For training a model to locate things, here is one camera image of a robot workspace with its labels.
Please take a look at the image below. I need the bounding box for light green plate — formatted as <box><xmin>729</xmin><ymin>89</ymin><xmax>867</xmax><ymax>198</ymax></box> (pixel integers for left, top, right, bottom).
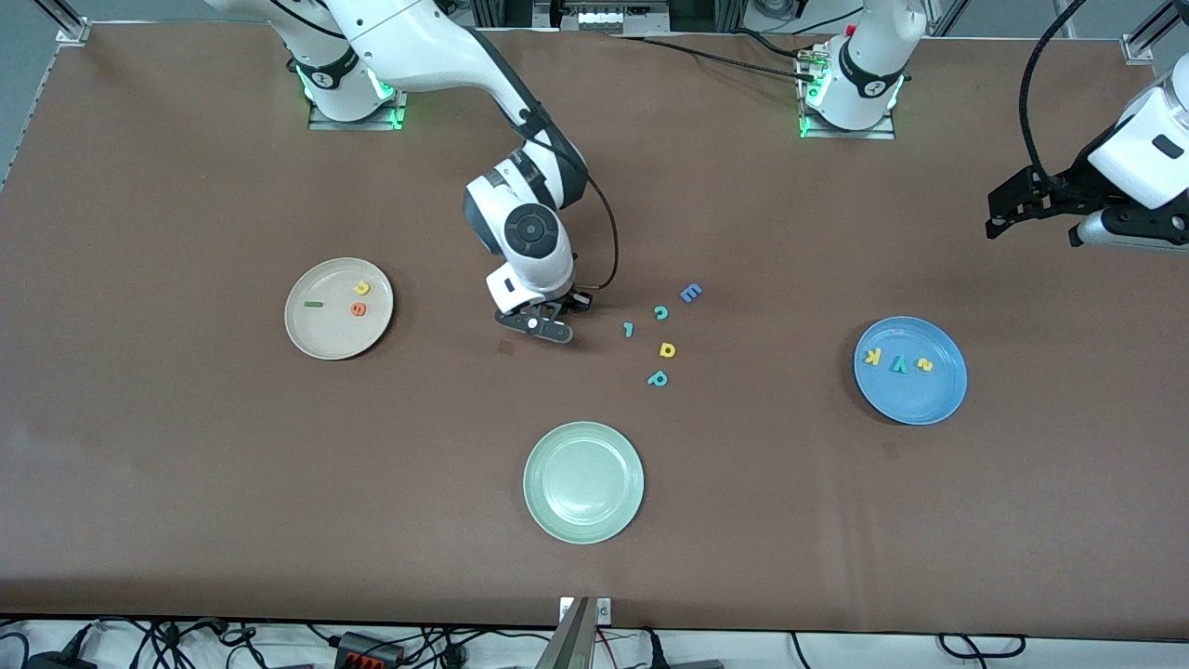
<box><xmin>523</xmin><ymin>421</ymin><xmax>646</xmax><ymax>545</ymax></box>

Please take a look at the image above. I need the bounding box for beige brown plate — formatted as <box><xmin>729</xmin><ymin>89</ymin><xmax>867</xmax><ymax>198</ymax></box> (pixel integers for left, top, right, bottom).
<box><xmin>284</xmin><ymin>257</ymin><xmax>395</xmax><ymax>361</ymax></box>

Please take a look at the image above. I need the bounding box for blue plate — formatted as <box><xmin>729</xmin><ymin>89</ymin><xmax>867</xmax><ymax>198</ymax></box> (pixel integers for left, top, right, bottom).
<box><xmin>853</xmin><ymin>316</ymin><xmax>969</xmax><ymax>426</ymax></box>

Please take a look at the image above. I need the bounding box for white connector block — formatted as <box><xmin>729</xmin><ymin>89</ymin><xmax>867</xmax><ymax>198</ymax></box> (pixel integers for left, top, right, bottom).
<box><xmin>576</xmin><ymin>9</ymin><xmax>653</xmax><ymax>36</ymax></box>

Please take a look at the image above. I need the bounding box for brown table cover cloth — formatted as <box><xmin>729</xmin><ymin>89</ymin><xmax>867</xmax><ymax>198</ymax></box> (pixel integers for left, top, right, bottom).
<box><xmin>0</xmin><ymin>20</ymin><xmax>1189</xmax><ymax>642</ymax></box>

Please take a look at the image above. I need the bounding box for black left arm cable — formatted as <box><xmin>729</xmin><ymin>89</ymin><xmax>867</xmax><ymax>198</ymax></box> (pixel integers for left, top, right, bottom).
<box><xmin>1018</xmin><ymin>0</ymin><xmax>1088</xmax><ymax>191</ymax></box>

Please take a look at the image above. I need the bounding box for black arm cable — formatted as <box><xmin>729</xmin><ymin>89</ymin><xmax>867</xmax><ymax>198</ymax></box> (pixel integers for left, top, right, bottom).
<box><xmin>1018</xmin><ymin>0</ymin><xmax>1088</xmax><ymax>191</ymax></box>
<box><xmin>516</xmin><ymin>102</ymin><xmax>621</xmax><ymax>291</ymax></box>

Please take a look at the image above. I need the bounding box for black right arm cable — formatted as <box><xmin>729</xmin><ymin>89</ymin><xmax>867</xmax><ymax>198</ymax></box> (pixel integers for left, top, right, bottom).
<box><xmin>516</xmin><ymin>102</ymin><xmax>621</xmax><ymax>291</ymax></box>

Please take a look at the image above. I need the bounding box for aluminium frame corner post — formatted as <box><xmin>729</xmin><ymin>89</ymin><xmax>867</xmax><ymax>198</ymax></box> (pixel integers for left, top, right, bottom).
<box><xmin>1122</xmin><ymin>0</ymin><xmax>1189</xmax><ymax>66</ymax></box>
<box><xmin>33</xmin><ymin>0</ymin><xmax>92</xmax><ymax>47</ymax></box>

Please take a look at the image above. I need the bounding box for grey camera pole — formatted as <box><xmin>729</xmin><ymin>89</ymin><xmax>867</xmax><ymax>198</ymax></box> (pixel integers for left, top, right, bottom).
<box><xmin>534</xmin><ymin>597</ymin><xmax>595</xmax><ymax>669</ymax></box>

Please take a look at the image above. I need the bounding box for dark machine frame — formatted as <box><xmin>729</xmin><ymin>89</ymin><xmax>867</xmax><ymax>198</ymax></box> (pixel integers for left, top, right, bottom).
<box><xmin>469</xmin><ymin>0</ymin><xmax>749</xmax><ymax>33</ymax></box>

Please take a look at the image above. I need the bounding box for black cable on table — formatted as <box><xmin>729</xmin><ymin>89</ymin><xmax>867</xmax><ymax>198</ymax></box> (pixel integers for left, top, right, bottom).
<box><xmin>613</xmin><ymin>33</ymin><xmax>818</xmax><ymax>83</ymax></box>

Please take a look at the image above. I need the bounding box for black looped cable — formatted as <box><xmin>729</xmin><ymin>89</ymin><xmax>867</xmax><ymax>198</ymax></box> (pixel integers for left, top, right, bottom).
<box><xmin>936</xmin><ymin>633</ymin><xmax>1028</xmax><ymax>660</ymax></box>

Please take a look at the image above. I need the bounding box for black tangled cable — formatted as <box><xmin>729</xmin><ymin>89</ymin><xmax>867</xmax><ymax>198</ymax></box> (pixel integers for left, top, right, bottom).
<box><xmin>0</xmin><ymin>617</ymin><xmax>307</xmax><ymax>669</ymax></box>

